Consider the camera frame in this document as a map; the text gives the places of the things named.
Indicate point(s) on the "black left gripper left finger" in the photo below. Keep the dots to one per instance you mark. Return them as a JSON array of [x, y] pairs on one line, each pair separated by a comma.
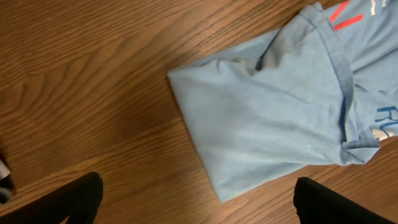
[[76, 202]]

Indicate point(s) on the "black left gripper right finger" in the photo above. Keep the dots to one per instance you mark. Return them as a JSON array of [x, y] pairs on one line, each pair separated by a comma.
[[317, 204]]

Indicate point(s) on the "light blue printed t-shirt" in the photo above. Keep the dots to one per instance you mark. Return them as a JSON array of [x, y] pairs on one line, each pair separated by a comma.
[[321, 90]]

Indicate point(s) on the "folded black garment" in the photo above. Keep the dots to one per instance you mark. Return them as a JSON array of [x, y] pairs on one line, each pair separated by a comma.
[[7, 186]]

